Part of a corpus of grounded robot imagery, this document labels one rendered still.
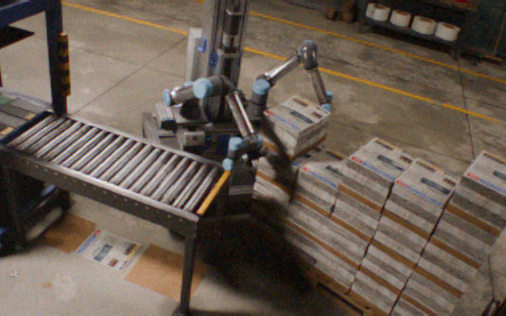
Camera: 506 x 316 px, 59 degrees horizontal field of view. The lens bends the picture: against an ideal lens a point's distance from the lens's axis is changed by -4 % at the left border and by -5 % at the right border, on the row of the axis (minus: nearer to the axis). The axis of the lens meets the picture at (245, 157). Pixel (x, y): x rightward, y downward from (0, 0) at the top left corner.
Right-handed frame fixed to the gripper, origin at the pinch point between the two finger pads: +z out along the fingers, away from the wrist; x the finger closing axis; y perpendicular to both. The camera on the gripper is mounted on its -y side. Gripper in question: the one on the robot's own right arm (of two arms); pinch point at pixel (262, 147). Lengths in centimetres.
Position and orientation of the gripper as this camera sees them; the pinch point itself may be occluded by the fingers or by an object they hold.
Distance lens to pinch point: 296.8
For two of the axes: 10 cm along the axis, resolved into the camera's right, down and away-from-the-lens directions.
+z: 6.2, -3.6, 6.9
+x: -7.7, -4.5, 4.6
